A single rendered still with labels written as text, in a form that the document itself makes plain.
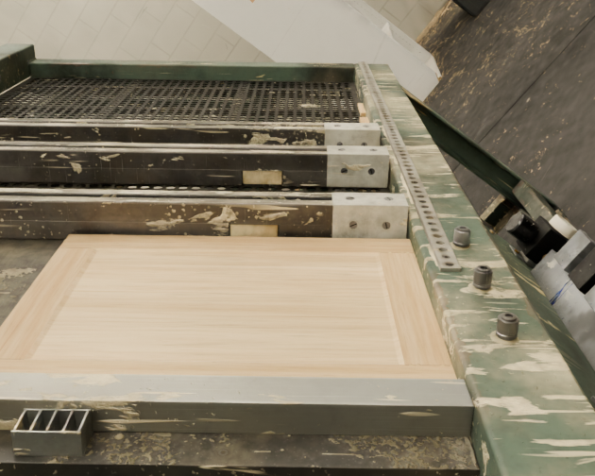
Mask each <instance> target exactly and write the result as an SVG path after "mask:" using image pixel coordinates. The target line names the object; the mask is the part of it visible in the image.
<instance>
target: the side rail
mask: <svg viewBox="0 0 595 476"><path fill-rule="evenodd" d="M29 64H30V71H31V75H30V77H54V78H119V79H182V80H245V81H310V82H353V77H354V70H355V67H354V64H353V63H305V62H241V61H177V60H114V59H35V60H33V61H31V62H30V63H29Z"/></svg>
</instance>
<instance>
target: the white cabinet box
mask: <svg viewBox="0 0 595 476"><path fill-rule="evenodd" d="M192 1H194V2H195V3H196V4H198V5H199V6H200V7H202V8H203V9H205V10H206V11H208V12H209V13H210V14H211V15H212V16H213V17H215V18H216V19H218V20H219V21H220V22H222V23H223V24H224V25H226V26H227V27H229V28H230V29H231V30H233V31H234V32H236V33H237V34H238V35H240V36H241V37H242V38H244V39H245V40H246V41H248V42H249V43H251V44H252V45H254V46H255V47H256V48H258V49H259V50H260V51H262V52H263V53H264V54H266V55H267V56H268V57H269V58H271V59H272V60H273V61H275V62H305V63H353V64H355V63H358V61H366V62H367V63H368V64H388V65H389V67H390V69H391V70H392V72H393V74H394V75H395V77H396V79H397V80H398V82H399V84H400V85H401V86H402V87H403V88H405V89H406V90H407V91H409V92H410V93H411V94H413V95H414V96H415V97H417V98H418V99H419V100H421V101H422V102H423V101H424V99H425V98H426V97H427V96H428V95H429V94H430V92H431V91H432V90H433V89H434V87H435V86H436V85H437V84H438V83H439V80H440V79H441V78H442V76H441V74H440V72H439V69H438V67H437V65H436V62H435V60H434V57H433V56H432V55H431V54H430V53H429V52H428V51H427V50H425V49H424V48H423V47H422V46H420V45H419V44H418V43H416V42H415V41H414V40H412V39H411V38H410V37H409V36H407V35H406V34H405V33H403V32H402V31H401V30H400V29H398V28H397V27H396V26H395V25H393V24H392V23H390V22H389V21H388V20H387V19H385V18H384V17H383V16H381V14H380V13H379V12H377V11H376V10H375V9H374V8H372V7H371V6H369V5H368V4H367V3H366V2H364V1H363V0H192Z"/></svg>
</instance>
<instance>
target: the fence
mask: <svg viewBox="0 0 595 476"><path fill-rule="evenodd" d="M24 408H33V409H91V415H92V423H93V431H94V432H152V433H216V434H342V435H406V436H470V431H471V423H472V417H473V409H474V406H473V403H472V400H471V397H470V394H469V392H468V388H467V385H466V382H465V380H455V379H391V378H328V377H264V376H199V375H136V374H72V373H8V372H0V430H13V429H14V427H15V425H16V423H17V422H18V420H19V418H20V416H21V415H22V413H23V411H24Z"/></svg>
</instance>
